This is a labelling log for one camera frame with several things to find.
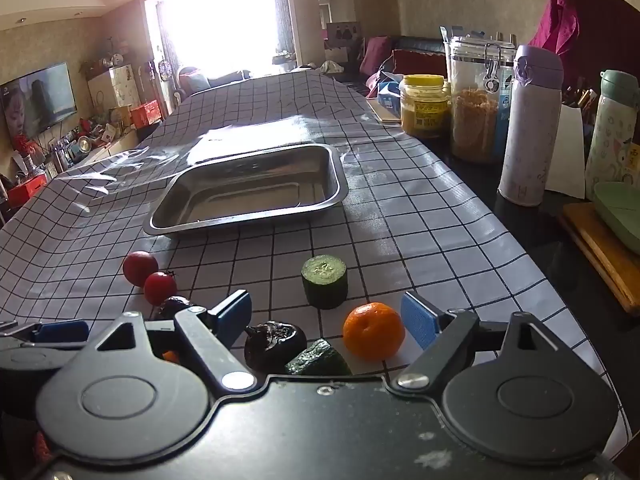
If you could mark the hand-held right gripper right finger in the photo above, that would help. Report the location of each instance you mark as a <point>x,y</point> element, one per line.
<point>419,320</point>

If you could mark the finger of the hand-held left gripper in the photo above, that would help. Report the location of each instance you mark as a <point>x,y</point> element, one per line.
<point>62,331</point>

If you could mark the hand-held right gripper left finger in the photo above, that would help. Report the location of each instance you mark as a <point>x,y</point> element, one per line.
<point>235,317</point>

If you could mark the orange tangerine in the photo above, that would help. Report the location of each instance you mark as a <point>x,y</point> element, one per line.
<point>373,332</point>

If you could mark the tall cucumber piece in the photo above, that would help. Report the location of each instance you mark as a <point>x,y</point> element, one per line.
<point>324,282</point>

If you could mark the stainless steel tray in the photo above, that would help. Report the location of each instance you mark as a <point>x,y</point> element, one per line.
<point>250,195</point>

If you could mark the dark purple eggplant piece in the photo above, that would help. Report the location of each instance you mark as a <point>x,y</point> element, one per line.
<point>275,345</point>

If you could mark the dark purple passion fruit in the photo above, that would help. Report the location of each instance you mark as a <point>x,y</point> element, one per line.
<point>172,307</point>

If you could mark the red tomato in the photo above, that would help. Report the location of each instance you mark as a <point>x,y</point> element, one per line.
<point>139,267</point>
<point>161,289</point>

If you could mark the slanted-cut cucumber piece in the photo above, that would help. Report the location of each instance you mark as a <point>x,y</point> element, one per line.
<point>315,360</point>

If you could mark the checked grey tablecloth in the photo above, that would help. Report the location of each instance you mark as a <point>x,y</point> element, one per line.
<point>400,210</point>

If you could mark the red storage box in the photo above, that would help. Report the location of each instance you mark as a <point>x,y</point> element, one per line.
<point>27,190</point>

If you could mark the cluttered low tv stand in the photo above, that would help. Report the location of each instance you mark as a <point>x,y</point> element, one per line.
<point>95,150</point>

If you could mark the wooden board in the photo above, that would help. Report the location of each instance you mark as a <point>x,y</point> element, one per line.
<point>605,255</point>

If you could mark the clear clip-top glass jar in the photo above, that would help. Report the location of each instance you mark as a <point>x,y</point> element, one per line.
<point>475,120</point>

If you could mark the thin book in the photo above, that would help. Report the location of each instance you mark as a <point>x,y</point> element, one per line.
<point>382,115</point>

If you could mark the yellow lid plastic jar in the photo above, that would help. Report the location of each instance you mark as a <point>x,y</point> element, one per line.
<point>425,107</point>

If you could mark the lilac thermos bottle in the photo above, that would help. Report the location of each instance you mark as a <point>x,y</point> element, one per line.
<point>530,135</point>

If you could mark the blue tissue pack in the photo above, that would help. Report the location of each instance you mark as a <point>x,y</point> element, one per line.
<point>390,100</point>

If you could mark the red gift box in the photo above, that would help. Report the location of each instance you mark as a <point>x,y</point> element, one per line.
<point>146,114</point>

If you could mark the white paper sheet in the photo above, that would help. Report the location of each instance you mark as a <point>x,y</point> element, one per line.
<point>567,155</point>

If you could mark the flat screen television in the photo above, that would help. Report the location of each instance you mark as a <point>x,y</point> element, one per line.
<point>37,102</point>

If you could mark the light green dish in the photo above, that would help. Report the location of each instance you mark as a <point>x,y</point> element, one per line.
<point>620,207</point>

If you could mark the dark armchair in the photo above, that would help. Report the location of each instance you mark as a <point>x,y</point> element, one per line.
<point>200,81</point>

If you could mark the white patterned cabinet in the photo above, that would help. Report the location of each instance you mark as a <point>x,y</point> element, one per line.
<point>115,87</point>

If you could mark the dark red cushion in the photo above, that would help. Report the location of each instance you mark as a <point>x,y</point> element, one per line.
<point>420,64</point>

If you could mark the green white printed bottle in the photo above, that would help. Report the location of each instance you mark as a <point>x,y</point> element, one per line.
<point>612,135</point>

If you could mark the purple red cushion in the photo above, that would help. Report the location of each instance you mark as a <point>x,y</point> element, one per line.
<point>375,55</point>

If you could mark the blue sachets bundle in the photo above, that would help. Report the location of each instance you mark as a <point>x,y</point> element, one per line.
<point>457,32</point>

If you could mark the printed cardboard box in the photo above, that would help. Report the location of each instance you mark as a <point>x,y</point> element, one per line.
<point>344,35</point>

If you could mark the dark curtain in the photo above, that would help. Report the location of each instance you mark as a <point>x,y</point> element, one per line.
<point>281,10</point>

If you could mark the magenta hanging cloth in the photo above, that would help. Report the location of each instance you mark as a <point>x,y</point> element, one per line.
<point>575,5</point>

